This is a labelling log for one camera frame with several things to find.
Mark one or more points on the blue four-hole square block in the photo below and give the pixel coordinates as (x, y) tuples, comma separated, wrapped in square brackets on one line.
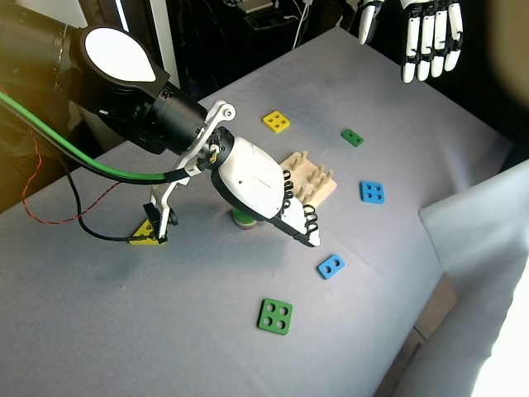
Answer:
[(372, 197)]

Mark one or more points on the green two-hole rectangle block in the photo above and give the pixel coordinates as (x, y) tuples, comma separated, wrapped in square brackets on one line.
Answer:
[(352, 142)]

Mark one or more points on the yellow three-hole triangle block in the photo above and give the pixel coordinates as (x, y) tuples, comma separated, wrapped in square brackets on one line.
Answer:
[(142, 240)]

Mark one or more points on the blue two-hole rectangle block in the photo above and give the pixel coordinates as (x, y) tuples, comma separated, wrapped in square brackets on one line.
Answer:
[(330, 273)]

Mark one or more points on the green four-hole square block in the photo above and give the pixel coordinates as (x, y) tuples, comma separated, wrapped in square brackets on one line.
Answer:
[(274, 316)]

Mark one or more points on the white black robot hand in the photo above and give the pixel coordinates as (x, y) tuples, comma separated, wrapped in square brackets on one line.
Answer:
[(252, 178), (425, 37)]

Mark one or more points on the black equipment box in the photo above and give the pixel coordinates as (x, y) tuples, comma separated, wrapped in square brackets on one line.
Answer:
[(268, 20)]

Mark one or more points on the white vertical frame panel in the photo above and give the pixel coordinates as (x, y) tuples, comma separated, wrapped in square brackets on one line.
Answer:
[(164, 41)]

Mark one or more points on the white fabric sheet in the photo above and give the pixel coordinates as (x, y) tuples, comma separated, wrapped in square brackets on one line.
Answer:
[(475, 269)]

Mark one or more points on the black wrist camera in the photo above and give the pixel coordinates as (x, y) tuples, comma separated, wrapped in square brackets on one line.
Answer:
[(150, 213)]

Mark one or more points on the wooden peg board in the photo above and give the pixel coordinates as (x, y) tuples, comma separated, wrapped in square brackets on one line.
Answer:
[(320, 190)]

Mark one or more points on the grey table cloth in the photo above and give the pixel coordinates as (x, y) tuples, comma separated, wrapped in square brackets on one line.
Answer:
[(165, 310)]

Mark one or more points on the yellow four-hole square block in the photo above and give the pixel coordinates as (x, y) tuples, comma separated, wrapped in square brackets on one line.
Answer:
[(275, 128)]

